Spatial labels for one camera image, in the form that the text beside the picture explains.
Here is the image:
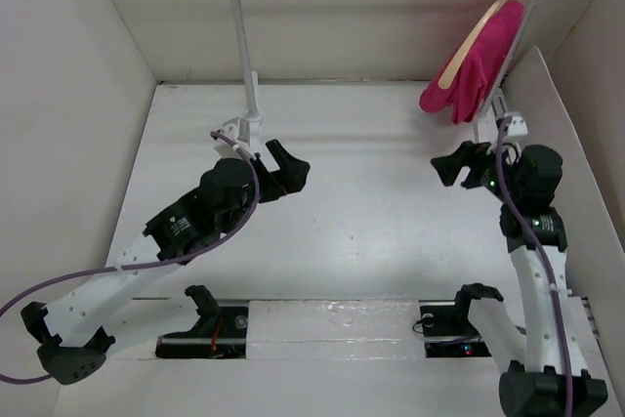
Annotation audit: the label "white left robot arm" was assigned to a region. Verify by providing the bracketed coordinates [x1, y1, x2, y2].
[21, 138, 311, 386]

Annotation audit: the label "pink trousers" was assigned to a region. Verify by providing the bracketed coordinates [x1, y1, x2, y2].
[419, 0, 524, 124]

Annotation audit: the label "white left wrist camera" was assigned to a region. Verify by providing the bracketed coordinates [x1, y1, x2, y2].
[210, 117, 262, 158]

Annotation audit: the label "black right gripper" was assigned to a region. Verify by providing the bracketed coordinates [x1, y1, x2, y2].
[431, 135, 522, 203]

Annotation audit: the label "beige wooden hanger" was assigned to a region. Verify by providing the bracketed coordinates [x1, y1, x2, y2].
[437, 0, 509, 90]

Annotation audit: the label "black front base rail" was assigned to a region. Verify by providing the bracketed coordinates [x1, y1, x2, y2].
[156, 299, 489, 361]

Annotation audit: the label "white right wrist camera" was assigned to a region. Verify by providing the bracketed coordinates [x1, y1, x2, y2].
[495, 113, 528, 163]

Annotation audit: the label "aluminium side rail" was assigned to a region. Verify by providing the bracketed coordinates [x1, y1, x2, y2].
[491, 88, 508, 120]

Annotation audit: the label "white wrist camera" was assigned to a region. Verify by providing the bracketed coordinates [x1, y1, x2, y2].
[210, 117, 262, 158]
[495, 113, 528, 163]

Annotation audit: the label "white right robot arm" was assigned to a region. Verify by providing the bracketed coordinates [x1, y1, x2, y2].
[431, 141, 608, 416]

